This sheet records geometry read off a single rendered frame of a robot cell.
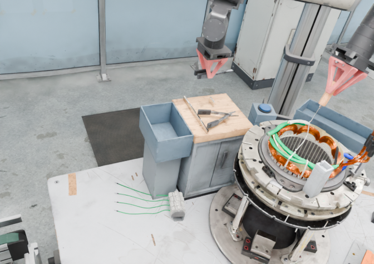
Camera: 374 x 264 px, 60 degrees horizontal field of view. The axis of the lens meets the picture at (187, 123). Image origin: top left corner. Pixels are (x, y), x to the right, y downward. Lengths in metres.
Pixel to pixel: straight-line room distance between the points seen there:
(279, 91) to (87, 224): 0.83
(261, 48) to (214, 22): 2.38
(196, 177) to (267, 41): 2.22
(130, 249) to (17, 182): 1.39
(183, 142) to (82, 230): 0.40
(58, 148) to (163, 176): 1.50
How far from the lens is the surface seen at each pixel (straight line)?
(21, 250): 1.14
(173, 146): 0.92
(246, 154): 0.86
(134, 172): 1.19
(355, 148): 1.15
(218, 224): 1.07
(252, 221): 1.13
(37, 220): 2.08
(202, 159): 1.02
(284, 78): 1.30
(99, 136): 2.50
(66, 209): 1.11
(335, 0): 1.18
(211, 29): 0.82
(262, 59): 3.20
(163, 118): 1.07
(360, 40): 0.79
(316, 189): 0.81
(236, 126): 0.99
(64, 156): 2.39
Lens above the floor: 1.66
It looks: 38 degrees down
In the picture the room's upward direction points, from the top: 10 degrees clockwise
